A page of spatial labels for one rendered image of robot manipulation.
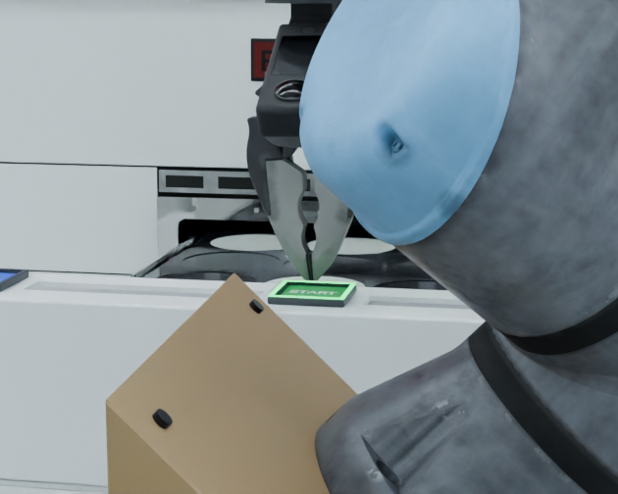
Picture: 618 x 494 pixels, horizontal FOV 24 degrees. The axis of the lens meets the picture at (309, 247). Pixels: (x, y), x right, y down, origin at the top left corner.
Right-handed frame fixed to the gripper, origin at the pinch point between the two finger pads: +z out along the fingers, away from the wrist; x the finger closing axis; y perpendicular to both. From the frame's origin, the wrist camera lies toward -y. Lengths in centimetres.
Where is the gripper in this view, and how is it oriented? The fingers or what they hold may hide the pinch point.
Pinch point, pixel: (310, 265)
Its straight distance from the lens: 103.6
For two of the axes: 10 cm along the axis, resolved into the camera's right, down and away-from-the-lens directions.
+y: 1.9, -1.8, 9.7
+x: -9.8, -0.3, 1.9
